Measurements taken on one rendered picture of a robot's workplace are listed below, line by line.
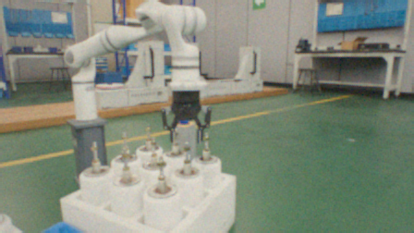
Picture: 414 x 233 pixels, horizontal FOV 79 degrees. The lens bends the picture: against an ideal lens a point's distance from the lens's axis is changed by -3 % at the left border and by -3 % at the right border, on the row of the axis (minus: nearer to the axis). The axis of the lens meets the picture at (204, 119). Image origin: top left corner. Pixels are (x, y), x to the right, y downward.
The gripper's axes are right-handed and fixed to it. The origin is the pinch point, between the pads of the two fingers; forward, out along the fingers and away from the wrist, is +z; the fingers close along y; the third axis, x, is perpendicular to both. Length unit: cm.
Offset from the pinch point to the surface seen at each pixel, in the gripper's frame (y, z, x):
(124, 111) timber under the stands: 44, 30, -211
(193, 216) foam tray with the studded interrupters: -0.3, 17.3, 10.9
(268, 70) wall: -255, 0, -529
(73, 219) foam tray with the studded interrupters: 32.5, 22.2, -0.5
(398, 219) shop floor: -78, 35, 0
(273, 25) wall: -258, -104, -522
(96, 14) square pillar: 152, -136, -633
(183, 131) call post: -1.9, 6.3, -30.8
